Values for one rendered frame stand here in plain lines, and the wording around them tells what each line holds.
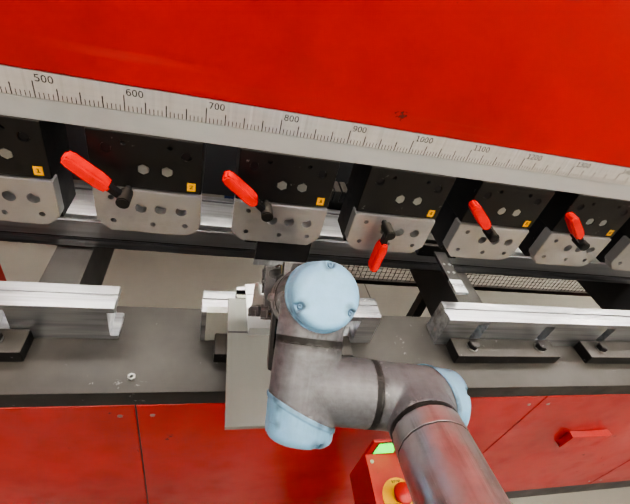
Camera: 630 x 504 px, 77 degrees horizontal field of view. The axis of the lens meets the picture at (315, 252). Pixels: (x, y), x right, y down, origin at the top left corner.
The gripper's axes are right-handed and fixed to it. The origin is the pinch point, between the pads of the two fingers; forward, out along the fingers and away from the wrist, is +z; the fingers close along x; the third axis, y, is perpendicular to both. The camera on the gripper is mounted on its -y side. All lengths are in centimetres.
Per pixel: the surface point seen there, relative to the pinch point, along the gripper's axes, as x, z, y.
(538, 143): -37, -25, 28
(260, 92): 7.1, -25.7, 28.3
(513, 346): -64, 13, -6
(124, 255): 58, 161, 29
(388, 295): -93, 148, 14
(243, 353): 5.0, -0.5, -7.1
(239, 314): 5.7, 5.3, -0.3
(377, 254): -16.1, -10.8, 10.8
